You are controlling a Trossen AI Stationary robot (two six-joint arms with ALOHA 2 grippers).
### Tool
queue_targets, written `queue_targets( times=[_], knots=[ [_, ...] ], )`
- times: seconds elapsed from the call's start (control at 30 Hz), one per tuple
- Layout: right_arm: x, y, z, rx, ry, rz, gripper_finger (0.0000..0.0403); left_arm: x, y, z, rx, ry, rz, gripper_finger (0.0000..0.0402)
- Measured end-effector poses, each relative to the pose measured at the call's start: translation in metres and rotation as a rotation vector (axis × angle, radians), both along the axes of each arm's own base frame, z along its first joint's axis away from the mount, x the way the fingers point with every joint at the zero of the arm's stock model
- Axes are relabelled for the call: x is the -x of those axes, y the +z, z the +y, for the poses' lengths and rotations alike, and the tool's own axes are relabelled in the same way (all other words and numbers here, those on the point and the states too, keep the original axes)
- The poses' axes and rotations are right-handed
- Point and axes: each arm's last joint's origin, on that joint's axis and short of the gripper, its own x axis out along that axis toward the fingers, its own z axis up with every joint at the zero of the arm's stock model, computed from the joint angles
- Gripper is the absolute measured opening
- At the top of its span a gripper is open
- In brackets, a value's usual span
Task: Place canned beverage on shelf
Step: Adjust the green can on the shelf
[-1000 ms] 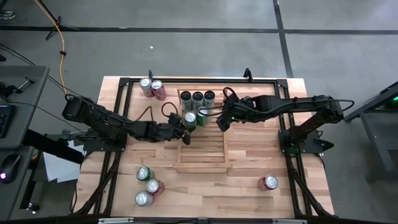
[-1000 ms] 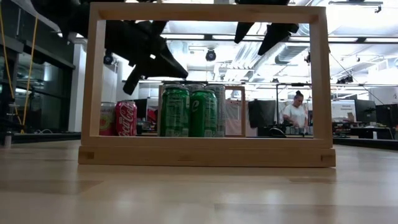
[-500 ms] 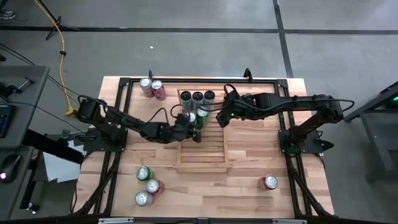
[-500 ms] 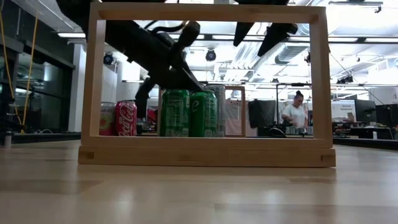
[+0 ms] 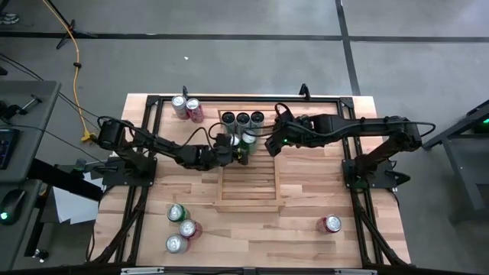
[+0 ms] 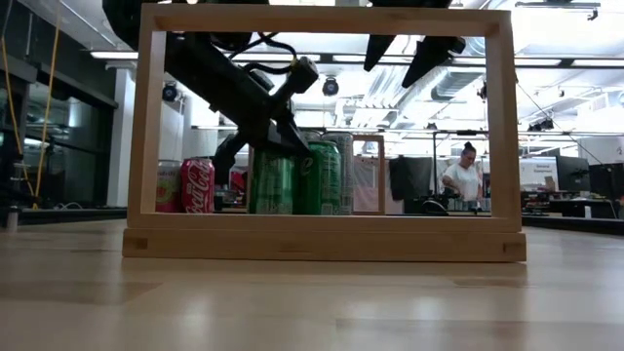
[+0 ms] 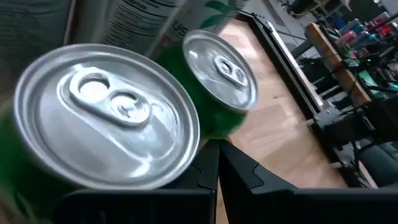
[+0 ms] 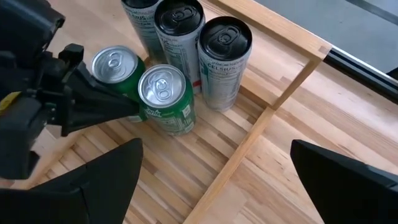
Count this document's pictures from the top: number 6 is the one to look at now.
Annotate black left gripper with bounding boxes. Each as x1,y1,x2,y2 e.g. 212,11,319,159
213,80,314,187

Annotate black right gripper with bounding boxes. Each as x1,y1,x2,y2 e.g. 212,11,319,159
363,0,468,90

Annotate green soda can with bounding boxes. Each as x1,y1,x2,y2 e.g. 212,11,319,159
295,139,342,216
248,145,297,215

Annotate dark can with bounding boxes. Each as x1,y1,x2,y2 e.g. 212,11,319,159
321,131,355,216

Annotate wooden slatted shelf rack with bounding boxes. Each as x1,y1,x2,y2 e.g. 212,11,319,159
121,2,527,263

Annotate red Coca-Cola can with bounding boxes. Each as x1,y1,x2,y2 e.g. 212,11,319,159
180,157,216,215

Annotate white and pink soda can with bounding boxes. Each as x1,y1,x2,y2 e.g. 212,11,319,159
155,159,183,214

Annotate black cloth panel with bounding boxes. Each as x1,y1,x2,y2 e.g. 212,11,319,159
388,155,436,215

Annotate standing person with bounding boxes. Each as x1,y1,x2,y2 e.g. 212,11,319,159
441,140,485,212

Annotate white sign board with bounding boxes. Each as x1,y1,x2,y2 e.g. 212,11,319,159
522,156,560,192

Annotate black monitor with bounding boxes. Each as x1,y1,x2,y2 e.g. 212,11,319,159
588,163,624,201
555,155,591,194

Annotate long ceiling light rail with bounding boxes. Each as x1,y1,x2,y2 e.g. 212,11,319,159
90,48,624,69

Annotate silver ventilation duct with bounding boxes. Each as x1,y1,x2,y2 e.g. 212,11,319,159
431,67,488,102

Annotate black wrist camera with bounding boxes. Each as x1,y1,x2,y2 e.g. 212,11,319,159
287,56,321,95

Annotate black aluminium table frame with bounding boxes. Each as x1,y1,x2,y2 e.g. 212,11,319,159
0,207,624,237

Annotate yellow cable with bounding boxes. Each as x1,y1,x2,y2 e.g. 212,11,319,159
0,9,36,199
31,0,62,211

